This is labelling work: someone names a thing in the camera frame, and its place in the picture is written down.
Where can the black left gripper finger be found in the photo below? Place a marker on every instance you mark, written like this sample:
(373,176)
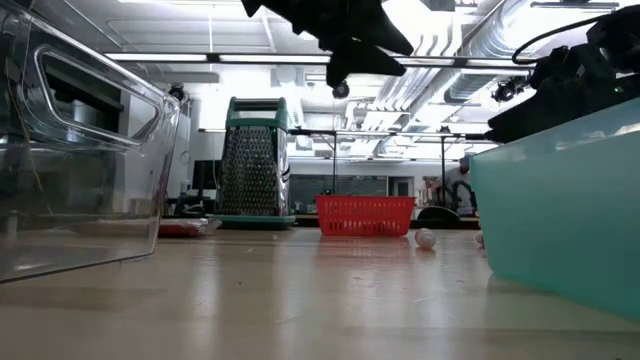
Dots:
(360,62)
(390,37)

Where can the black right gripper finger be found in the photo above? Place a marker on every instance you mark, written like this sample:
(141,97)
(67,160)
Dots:
(530,120)

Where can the pink oval bread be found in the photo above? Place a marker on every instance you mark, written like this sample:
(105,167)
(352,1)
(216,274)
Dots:
(425,239)

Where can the red packaged snack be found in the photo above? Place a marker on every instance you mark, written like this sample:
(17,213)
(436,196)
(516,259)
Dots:
(185,229)

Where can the green translucent plastic container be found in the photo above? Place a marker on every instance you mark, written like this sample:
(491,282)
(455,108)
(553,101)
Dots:
(560,210)

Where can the person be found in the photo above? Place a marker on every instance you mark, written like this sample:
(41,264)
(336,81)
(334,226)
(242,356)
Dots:
(457,185)

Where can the red plastic mesh basket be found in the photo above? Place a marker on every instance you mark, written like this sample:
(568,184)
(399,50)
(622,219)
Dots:
(365,215)

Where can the teal metal box grater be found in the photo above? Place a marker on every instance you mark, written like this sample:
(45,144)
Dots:
(250,170)

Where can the overhead light bar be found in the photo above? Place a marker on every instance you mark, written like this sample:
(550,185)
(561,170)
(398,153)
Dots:
(160,57)

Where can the black computer monitor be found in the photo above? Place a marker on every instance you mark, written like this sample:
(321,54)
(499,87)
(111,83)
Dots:
(206,175)

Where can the clear plastic container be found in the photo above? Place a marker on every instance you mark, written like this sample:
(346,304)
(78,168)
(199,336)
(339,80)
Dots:
(100,200)

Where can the black ceiling camera cluster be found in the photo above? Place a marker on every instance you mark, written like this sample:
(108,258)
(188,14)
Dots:
(505,91)

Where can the silver ventilation duct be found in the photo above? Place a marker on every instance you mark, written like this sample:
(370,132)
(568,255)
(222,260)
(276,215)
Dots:
(480,45)

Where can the black background rig frame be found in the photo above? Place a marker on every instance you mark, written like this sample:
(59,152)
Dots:
(443,165)

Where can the black aluminium table frame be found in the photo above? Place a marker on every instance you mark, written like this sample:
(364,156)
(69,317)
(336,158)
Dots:
(450,223)

